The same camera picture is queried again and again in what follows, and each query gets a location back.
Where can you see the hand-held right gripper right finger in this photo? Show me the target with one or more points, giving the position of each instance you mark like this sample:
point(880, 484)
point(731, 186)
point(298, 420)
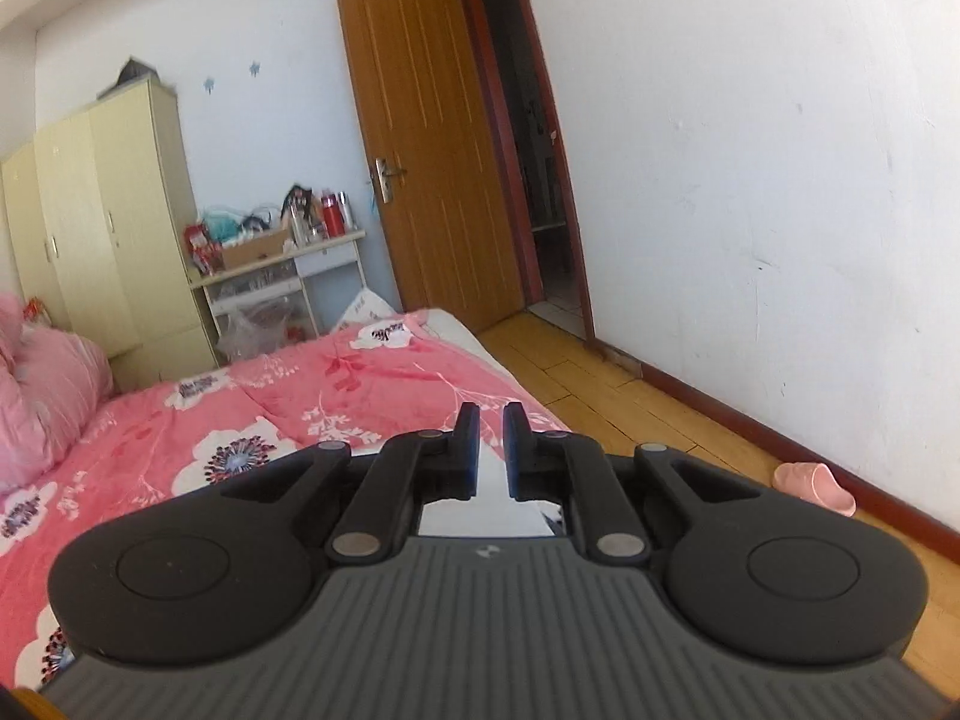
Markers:
point(517, 457)

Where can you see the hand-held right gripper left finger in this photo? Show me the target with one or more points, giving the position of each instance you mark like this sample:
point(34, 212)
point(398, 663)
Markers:
point(465, 457)

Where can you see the white garment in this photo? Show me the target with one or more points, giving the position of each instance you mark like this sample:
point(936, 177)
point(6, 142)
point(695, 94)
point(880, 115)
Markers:
point(480, 519)

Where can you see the white mattress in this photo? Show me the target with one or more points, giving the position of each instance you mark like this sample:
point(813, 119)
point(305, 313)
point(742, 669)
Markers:
point(457, 330)

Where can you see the pink floral bed sheet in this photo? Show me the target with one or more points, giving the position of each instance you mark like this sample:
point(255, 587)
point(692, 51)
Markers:
point(300, 390)

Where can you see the white printed bag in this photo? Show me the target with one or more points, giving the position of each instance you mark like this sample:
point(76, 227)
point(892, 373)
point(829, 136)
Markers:
point(364, 309)

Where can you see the dark red baseboard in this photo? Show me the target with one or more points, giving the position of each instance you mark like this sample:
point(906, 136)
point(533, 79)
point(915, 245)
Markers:
point(750, 431)

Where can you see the white storage rack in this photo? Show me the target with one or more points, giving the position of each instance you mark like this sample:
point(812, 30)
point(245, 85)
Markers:
point(322, 262)

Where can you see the clear plastic bag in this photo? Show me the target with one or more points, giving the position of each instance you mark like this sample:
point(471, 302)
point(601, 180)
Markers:
point(251, 330)

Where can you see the silver bottle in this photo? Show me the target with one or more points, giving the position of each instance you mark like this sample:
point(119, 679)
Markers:
point(346, 214)

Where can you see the red bottle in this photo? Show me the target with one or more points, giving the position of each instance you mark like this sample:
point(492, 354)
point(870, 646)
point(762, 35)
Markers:
point(331, 219)

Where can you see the cardboard box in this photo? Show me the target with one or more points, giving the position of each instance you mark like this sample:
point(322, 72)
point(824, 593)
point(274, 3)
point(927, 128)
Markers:
point(255, 247)

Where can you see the pink slipper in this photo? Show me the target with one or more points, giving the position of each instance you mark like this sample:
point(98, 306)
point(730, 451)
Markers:
point(814, 487)

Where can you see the brown wooden door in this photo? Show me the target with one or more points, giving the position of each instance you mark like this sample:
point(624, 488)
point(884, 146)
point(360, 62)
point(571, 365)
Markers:
point(427, 135)

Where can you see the red packet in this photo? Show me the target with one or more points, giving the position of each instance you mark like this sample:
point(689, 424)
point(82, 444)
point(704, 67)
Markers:
point(201, 247)

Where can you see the teal object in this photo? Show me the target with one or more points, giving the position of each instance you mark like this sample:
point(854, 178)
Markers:
point(221, 221)

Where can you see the cream wardrobe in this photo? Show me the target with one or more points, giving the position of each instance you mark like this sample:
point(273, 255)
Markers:
point(127, 240)

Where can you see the pink and grey folded quilt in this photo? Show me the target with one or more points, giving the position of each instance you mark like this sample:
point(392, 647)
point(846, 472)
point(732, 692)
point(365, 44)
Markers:
point(45, 397)

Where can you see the dark grey bag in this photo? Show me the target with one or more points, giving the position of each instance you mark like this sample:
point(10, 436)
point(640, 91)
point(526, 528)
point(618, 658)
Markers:
point(133, 76)

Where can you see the dark red door frame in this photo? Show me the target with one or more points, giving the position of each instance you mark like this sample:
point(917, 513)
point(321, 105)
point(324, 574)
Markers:
point(555, 127)

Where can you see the blue wall sticker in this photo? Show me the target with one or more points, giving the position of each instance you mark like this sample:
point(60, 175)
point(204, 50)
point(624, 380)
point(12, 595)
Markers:
point(209, 84)
point(255, 69)

